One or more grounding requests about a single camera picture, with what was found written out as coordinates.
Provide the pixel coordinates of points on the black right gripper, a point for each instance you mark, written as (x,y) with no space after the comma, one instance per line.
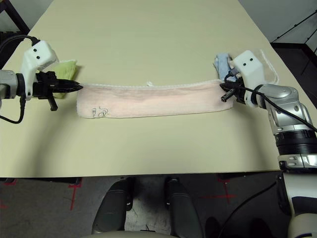
(239,95)

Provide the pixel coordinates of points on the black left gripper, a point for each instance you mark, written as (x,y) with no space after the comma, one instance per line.
(44,85)

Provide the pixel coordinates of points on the pink towel with print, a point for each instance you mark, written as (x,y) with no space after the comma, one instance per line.
(153,101)

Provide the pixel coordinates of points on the green folded towel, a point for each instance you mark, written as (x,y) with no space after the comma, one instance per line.
(65,70)

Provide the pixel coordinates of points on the blue folded towel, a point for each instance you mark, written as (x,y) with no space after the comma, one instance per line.
(221,64)

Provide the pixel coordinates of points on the beige folded towel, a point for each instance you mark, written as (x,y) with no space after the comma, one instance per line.
(270,67)

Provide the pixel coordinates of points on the black foam floor mat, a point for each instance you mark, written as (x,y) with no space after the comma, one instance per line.
(6,49)

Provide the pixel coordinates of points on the dark low cabinet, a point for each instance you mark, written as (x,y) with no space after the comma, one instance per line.
(297,57)

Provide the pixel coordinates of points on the black tripod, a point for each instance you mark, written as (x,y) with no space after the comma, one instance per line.
(297,24)

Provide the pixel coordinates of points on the grey robot right leg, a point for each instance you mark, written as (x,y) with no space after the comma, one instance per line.
(183,205)

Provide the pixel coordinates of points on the grey robot leg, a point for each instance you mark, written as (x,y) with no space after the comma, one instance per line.
(111,205)
(183,205)

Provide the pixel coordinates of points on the grey robot left leg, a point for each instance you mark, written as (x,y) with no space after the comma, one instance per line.
(111,205)

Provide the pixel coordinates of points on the grey robot torso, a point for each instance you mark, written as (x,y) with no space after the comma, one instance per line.
(133,235)

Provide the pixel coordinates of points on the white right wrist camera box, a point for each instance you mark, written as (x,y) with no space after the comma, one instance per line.
(250,67)

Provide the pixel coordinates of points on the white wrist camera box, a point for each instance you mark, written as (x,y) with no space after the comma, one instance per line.
(37,59)
(250,67)

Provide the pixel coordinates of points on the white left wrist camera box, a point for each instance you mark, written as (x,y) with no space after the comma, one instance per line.
(37,59)

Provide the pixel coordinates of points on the wooden side table black frame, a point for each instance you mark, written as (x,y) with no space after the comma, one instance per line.
(15,15)

